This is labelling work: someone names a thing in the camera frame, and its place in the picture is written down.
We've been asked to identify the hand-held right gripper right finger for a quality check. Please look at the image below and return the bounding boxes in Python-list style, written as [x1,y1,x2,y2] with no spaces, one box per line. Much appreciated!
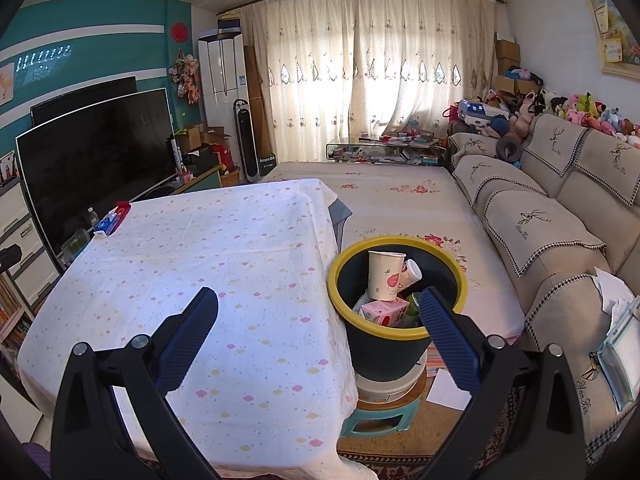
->
[417,286,587,480]

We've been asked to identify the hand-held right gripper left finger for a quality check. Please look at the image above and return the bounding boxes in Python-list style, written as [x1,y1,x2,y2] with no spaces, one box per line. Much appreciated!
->
[50,286,221,480]

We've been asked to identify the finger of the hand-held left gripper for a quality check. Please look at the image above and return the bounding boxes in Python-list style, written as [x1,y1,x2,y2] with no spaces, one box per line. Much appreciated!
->
[0,244,22,273]

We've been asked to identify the green drink can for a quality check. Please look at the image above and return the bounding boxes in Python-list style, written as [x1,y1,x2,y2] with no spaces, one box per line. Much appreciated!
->
[404,292,423,328]

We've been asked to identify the yellow-rimmed black trash bin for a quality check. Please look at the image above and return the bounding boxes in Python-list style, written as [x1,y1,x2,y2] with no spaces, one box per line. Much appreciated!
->
[327,234,469,383]

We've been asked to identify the pink carton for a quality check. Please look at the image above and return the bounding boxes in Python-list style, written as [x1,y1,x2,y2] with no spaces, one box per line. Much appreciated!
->
[360,297,411,329]

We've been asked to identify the white pink-print paper cup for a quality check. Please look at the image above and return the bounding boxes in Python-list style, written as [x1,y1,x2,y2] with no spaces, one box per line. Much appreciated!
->
[368,250,407,302]
[397,259,423,293]

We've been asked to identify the white drawer unit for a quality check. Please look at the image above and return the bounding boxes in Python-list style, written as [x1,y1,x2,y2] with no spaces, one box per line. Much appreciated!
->
[0,177,62,311]

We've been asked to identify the white paper sheet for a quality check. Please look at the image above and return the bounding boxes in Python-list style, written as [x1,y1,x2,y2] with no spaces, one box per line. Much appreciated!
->
[426,369,473,411]

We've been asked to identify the clear container with green contents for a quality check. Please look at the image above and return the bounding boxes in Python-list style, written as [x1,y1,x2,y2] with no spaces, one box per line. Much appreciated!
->
[60,228,91,261]

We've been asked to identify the shelf of books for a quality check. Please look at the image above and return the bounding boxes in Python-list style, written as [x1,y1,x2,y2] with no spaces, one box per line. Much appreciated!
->
[0,275,41,361]

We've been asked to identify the white bucket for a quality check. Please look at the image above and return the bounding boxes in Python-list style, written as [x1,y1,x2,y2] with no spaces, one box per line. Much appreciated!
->
[357,350,431,403]

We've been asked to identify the white dotted tablecloth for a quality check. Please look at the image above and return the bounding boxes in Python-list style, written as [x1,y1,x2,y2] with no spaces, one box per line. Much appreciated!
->
[17,177,358,480]

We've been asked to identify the blue tissue pack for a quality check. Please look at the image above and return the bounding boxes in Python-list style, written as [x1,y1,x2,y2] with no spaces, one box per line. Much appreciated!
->
[93,213,121,238]

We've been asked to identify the teal plastic stool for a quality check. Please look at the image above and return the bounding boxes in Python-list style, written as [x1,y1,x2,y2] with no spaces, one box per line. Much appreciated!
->
[340,402,421,453]

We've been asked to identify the large curved black television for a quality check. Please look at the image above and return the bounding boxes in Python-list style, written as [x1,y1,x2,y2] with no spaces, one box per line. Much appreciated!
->
[15,87,178,261]

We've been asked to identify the red flat packet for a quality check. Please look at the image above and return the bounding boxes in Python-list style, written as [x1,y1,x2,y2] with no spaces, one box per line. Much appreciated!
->
[107,201,132,233]

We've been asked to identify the floral floor mat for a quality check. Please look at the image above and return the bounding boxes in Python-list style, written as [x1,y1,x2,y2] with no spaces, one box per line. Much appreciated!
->
[262,160,526,341]

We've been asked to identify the grey cloth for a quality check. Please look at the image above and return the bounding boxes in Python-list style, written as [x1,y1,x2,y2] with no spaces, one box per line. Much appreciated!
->
[327,197,353,256]

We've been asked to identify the pale green tissue pack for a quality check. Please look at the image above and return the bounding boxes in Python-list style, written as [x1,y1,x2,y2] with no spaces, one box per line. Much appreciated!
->
[592,295,640,413]

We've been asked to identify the crumpled white paper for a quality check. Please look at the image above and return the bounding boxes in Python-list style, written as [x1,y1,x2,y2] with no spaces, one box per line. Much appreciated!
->
[592,267,636,316]

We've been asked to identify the beige sofa with deer covers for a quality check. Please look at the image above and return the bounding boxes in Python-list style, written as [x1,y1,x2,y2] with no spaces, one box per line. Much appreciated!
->
[447,112,640,461]

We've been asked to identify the black box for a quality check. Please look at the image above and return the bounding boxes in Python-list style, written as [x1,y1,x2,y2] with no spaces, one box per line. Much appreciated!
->
[182,147,221,176]

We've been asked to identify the grey neck pillow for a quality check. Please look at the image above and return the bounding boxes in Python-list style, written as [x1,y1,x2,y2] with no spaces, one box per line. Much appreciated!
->
[496,135,523,163]

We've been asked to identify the glass coffee table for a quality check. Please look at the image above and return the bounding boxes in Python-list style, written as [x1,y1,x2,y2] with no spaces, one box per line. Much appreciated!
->
[326,132,448,167]

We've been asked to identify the open cardboard box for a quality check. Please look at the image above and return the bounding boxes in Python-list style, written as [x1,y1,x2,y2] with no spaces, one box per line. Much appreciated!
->
[175,121,233,153]

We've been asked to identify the black tower fan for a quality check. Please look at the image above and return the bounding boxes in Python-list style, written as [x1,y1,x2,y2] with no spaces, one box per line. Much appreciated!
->
[233,98,262,183]

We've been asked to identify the star-patterned bag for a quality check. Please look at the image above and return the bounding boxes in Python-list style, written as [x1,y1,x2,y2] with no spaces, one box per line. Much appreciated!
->
[457,99,501,131]

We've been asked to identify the large pink plush toy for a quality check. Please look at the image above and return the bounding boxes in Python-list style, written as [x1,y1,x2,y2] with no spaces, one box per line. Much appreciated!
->
[510,100,538,138]

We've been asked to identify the hanging flower decoration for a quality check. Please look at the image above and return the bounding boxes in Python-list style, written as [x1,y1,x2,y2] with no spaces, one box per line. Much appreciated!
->
[170,50,202,106]

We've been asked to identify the leaning cardboard sheet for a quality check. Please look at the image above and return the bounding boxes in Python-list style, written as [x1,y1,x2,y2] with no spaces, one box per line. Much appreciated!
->
[243,45,266,156]

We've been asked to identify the white standing air conditioner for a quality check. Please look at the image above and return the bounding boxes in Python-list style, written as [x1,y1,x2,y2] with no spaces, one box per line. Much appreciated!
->
[197,32,249,163]

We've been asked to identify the row of plush toys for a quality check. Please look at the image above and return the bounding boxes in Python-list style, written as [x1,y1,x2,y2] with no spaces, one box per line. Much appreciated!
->
[537,90,640,148]

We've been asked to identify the cream embroidered curtains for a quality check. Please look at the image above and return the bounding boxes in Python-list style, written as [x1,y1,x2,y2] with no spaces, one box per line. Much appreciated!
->
[240,0,501,163]

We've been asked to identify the stack of cardboard boxes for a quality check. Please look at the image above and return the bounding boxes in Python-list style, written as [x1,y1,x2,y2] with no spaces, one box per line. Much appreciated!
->
[494,35,543,93]

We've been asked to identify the framed flower painting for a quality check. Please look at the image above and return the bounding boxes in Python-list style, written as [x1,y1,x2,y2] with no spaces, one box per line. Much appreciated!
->
[581,0,640,78]

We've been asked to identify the wall poster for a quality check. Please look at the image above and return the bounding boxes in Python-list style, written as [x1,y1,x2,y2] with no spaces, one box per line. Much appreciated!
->
[0,62,16,106]

